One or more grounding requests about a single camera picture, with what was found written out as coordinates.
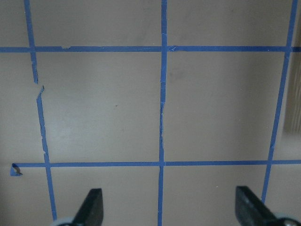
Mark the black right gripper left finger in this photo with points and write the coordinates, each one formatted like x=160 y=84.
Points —
x=91 y=212

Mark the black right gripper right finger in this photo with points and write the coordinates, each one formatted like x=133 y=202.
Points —
x=250 y=211

